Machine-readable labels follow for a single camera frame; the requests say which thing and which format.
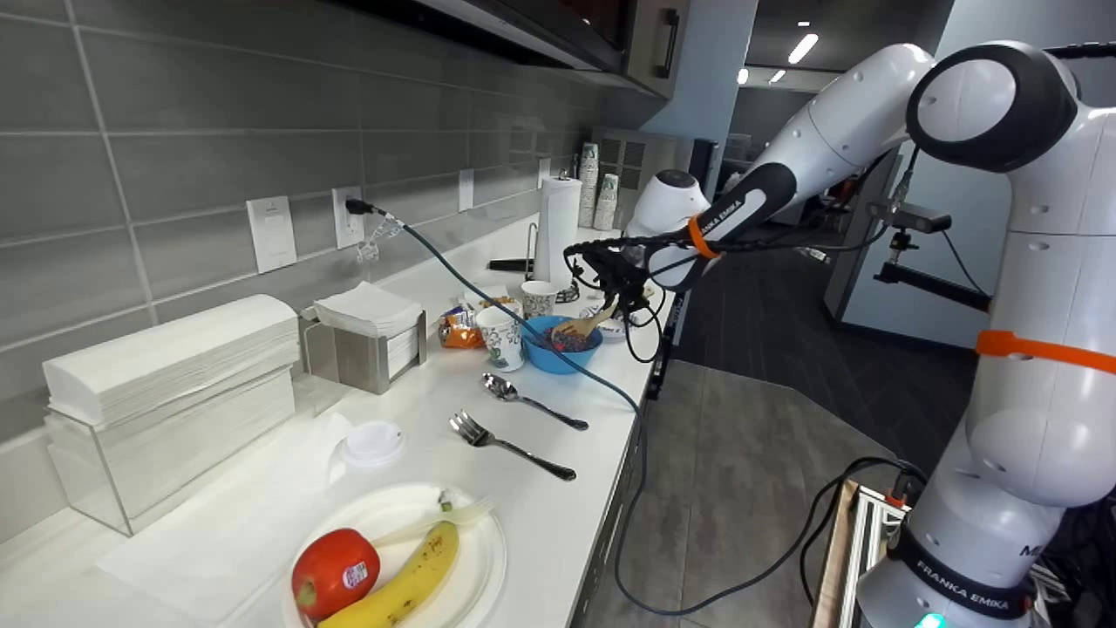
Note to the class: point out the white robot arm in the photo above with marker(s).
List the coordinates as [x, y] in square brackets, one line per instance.
[1039, 424]

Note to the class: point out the blue plastic bowl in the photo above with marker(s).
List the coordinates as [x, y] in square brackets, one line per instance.
[550, 353]

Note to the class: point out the orange snack packet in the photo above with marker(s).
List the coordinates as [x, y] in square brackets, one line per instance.
[457, 331]

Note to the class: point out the silver spoon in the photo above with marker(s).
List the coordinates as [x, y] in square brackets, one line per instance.
[511, 390]

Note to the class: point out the wooden cooking spoon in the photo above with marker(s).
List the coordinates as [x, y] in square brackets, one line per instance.
[578, 330]

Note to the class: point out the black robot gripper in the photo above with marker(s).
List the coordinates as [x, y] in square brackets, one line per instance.
[613, 266]

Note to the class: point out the yellow banana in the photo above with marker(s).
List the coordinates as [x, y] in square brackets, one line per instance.
[416, 581]

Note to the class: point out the red apple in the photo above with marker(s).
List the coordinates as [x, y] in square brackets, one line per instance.
[332, 574]

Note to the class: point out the napkin holder with napkins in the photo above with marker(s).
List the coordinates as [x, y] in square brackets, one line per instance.
[365, 337]

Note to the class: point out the black kitchen tongs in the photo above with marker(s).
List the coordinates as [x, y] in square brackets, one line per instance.
[524, 266]

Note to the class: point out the white paper towel roll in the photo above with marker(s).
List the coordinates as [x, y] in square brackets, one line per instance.
[556, 228]

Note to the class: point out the silver fork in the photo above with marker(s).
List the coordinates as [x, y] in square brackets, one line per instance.
[474, 435]

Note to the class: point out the white round lid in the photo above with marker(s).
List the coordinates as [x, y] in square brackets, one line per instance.
[370, 443]

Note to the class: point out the white plate with fruit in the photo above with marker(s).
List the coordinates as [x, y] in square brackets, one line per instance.
[395, 522]

